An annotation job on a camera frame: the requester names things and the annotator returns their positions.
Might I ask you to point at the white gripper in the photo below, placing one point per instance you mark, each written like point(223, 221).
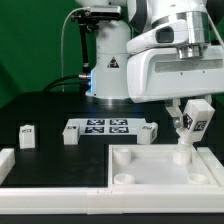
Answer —
point(158, 74)

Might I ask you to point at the white square table top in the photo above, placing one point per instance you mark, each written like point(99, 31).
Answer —
point(155, 165)

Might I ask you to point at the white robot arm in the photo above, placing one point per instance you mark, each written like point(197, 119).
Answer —
point(109, 76)

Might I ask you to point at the white U-shaped fence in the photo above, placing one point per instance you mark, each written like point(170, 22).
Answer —
point(121, 198)

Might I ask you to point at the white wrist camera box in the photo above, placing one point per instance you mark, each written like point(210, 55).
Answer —
point(168, 34)

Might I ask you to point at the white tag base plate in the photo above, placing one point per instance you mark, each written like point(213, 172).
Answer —
point(105, 126)

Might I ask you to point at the black camera on stand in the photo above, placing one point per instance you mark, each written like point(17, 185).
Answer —
point(88, 21)

